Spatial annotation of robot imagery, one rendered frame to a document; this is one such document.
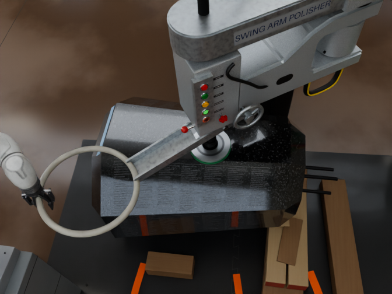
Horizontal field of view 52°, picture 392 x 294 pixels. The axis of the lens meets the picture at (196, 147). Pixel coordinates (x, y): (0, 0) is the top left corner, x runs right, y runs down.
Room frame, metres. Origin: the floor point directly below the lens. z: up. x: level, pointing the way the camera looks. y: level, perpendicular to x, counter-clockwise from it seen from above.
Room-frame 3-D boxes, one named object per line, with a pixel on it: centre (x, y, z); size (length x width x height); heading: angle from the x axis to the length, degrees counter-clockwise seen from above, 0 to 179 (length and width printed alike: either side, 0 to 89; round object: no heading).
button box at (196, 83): (0.99, -0.05, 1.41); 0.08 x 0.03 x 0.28; 110
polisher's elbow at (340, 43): (1.34, -0.69, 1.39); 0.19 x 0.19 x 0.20
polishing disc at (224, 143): (1.12, -0.08, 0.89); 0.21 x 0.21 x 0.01
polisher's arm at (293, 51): (1.24, -0.45, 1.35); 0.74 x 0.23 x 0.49; 110
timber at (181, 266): (0.74, 0.24, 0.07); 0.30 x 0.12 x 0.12; 78
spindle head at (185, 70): (1.15, -0.15, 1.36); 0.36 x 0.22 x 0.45; 110
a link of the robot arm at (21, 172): (0.88, 0.75, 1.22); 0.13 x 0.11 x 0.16; 35
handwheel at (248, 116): (1.05, -0.23, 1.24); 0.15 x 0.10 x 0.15; 110
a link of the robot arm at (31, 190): (0.87, 0.75, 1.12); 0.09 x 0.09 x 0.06
